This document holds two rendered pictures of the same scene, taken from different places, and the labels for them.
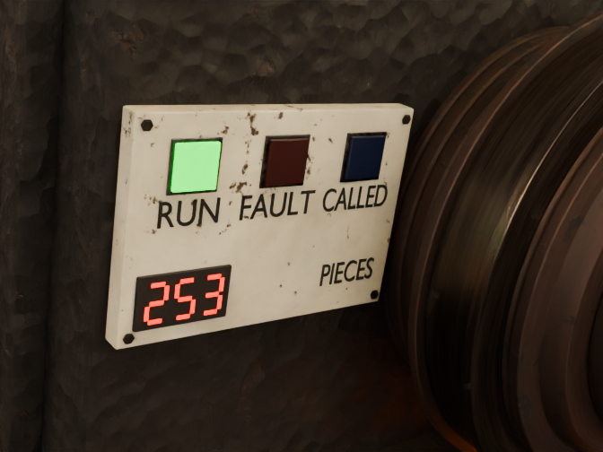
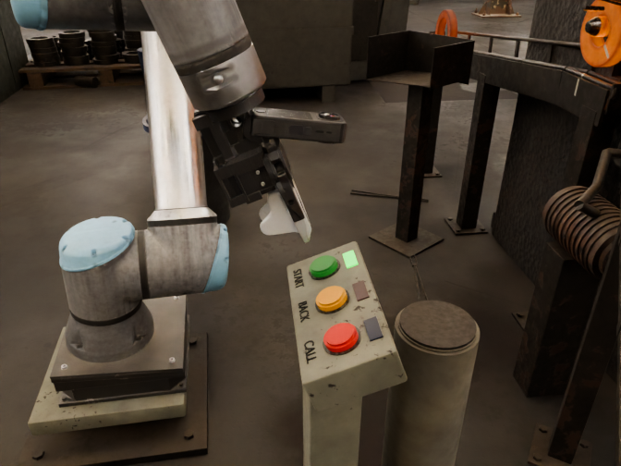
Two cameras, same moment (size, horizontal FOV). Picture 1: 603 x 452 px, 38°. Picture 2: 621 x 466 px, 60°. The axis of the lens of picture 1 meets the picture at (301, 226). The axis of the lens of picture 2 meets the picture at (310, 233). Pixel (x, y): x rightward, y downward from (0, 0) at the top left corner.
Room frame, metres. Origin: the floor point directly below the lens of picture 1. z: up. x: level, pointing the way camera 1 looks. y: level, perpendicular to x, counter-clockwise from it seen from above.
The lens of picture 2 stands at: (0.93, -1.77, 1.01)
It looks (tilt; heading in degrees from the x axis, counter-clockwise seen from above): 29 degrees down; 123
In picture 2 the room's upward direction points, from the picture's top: straight up
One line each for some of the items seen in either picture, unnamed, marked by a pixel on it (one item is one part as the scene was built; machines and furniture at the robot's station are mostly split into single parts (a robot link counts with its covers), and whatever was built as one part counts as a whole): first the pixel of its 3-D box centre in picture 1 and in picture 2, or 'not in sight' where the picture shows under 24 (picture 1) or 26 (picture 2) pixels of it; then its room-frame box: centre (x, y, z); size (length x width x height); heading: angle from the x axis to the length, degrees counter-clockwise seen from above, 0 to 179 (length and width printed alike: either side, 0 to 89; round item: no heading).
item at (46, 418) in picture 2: not in sight; (119, 368); (0.03, -1.22, 0.10); 0.32 x 0.32 x 0.04; 42
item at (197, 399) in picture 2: not in sight; (123, 386); (0.03, -1.22, 0.04); 0.40 x 0.40 x 0.08; 42
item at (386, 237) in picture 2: not in sight; (410, 146); (0.26, -0.10, 0.36); 0.26 x 0.20 x 0.72; 164
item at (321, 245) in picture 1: (269, 217); not in sight; (0.67, 0.03, 1.15); 0.26 x 0.02 x 0.18; 129
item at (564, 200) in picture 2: not in sight; (570, 311); (0.90, -0.65, 0.27); 0.22 x 0.13 x 0.53; 129
